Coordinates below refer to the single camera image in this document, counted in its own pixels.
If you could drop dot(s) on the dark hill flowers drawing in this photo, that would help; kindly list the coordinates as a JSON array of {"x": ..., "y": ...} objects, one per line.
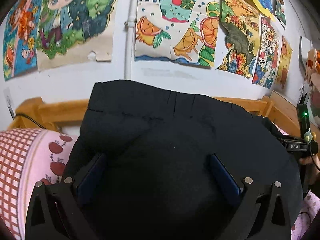
[{"x": 241, "y": 20}]

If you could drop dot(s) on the black padded jacket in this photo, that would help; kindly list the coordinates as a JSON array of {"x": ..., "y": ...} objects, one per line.
[{"x": 152, "y": 180}]

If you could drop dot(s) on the red-haired girl drawing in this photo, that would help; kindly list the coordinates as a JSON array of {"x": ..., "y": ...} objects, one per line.
[{"x": 19, "y": 42}]

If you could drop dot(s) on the red checked pink pillow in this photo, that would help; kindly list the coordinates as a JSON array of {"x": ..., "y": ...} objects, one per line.
[{"x": 29, "y": 155}]

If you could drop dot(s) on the blond child drawing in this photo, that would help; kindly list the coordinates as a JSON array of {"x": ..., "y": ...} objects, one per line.
[{"x": 75, "y": 31}]

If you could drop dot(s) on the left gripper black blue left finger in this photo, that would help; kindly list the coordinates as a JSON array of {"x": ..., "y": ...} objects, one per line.
[{"x": 70, "y": 209}]

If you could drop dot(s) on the red-haired figure green drawing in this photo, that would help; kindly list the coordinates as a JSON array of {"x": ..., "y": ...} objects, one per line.
[{"x": 279, "y": 12}]

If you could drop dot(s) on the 2024 dragon drawing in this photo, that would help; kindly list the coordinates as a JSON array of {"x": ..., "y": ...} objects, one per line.
[{"x": 267, "y": 62}]

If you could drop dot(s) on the orange slices juice drawing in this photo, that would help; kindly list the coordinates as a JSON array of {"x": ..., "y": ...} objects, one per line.
[{"x": 180, "y": 31}]

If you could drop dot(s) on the person's right hand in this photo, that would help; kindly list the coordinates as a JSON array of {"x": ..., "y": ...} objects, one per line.
[{"x": 311, "y": 165}]

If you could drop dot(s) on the white wall pipe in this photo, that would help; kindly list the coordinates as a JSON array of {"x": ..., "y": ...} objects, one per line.
[{"x": 130, "y": 26}]

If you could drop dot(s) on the wooden bed frame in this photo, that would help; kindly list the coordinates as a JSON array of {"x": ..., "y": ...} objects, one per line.
[{"x": 35, "y": 112}]

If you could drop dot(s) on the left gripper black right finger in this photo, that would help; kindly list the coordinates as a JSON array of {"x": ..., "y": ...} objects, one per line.
[{"x": 259, "y": 211}]

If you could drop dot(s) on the yellow bear chick drawing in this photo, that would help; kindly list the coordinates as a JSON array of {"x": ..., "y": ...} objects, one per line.
[{"x": 284, "y": 63}]

